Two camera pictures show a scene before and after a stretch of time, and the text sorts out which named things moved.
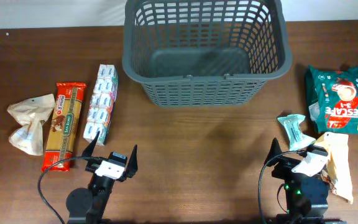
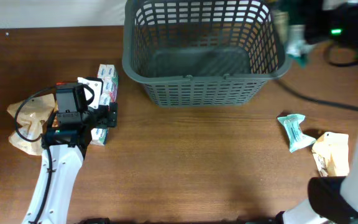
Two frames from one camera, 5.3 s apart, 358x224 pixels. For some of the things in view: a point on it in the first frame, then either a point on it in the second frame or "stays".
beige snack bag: (338, 172) stays
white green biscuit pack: (102, 104) stays
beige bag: (31, 112) stays
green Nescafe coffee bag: (340, 101) -> (293, 37)
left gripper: (132, 168) -> (107, 117)
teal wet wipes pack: (297, 140) stays
